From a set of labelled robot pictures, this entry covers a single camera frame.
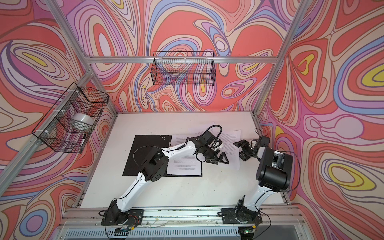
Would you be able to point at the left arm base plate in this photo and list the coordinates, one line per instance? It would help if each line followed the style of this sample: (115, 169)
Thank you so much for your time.
(132, 218)

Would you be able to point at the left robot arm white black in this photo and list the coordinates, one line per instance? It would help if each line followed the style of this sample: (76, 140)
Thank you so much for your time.
(155, 167)

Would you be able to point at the white tape roll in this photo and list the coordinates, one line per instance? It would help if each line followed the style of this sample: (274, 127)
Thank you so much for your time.
(82, 122)

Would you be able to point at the black wire basket back wall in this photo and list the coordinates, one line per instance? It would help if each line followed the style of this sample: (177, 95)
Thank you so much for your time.
(183, 73)

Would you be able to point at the aluminium frame post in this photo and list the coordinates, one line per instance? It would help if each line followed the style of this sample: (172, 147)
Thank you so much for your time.
(72, 39)
(295, 24)

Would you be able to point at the orange black folder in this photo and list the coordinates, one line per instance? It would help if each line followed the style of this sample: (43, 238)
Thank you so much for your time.
(141, 146)

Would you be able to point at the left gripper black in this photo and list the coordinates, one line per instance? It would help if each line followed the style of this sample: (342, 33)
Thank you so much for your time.
(212, 161)

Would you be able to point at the aluminium frame left post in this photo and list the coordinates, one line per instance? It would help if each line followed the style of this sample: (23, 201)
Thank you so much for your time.
(72, 39)

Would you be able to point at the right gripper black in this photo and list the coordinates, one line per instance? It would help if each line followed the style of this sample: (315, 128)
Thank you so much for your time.
(244, 157)

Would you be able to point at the black wire basket wall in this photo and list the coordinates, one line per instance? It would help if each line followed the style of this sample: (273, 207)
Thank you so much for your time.
(58, 134)
(183, 73)

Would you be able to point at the black wire basket left wall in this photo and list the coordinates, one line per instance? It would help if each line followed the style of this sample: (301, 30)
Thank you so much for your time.
(58, 134)

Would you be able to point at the printed paper sheet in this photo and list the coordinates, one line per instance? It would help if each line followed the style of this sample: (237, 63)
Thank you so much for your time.
(182, 158)
(232, 152)

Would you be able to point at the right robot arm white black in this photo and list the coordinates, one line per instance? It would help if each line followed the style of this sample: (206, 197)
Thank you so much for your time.
(273, 176)

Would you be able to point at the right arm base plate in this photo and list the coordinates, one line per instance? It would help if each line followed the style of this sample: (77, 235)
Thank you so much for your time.
(241, 216)

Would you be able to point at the marker pen in basket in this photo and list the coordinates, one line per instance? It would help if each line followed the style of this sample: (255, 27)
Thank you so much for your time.
(83, 141)

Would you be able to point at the aluminium frame right post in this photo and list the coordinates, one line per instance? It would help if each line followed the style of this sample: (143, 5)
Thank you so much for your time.
(295, 24)

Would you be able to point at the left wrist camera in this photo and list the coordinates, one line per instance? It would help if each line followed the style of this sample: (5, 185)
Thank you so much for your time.
(207, 138)

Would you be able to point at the white vented panel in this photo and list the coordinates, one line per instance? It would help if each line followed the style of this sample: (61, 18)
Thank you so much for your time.
(150, 233)

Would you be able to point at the aluminium frame back bar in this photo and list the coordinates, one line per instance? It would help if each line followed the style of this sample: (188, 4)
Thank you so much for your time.
(219, 60)

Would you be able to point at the aluminium front rail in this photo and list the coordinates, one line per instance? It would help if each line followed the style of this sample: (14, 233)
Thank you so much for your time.
(185, 216)

